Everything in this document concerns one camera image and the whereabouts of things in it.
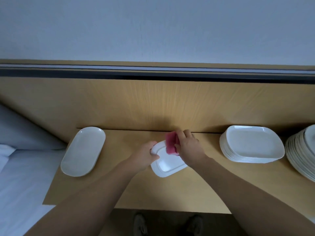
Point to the person's left hand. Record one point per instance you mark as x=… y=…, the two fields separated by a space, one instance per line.
x=143 y=157

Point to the person's right hand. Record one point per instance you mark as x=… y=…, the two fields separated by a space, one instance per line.
x=191 y=151

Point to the pink cleaning cloth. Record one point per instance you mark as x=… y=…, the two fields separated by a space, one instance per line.
x=171 y=143

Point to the white glossy rectangular plate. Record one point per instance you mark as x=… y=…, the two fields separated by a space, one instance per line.
x=167 y=167
x=82 y=151

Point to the stack of white rectangular plates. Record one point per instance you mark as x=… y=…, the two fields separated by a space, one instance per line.
x=253 y=142

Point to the stack of white round plates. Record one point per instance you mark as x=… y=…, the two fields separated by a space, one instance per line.
x=305 y=152

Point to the person's left forearm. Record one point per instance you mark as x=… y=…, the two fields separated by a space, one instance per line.
x=83 y=209

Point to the person's right forearm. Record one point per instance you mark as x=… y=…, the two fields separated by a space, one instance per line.
x=251 y=204

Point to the grey upholstered headboard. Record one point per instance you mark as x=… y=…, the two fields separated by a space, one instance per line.
x=22 y=130

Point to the white bed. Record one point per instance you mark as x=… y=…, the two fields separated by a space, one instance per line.
x=22 y=194

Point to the white pillow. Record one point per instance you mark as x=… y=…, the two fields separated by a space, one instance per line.
x=5 y=154

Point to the black wall rail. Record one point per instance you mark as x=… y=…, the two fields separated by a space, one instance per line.
x=147 y=75

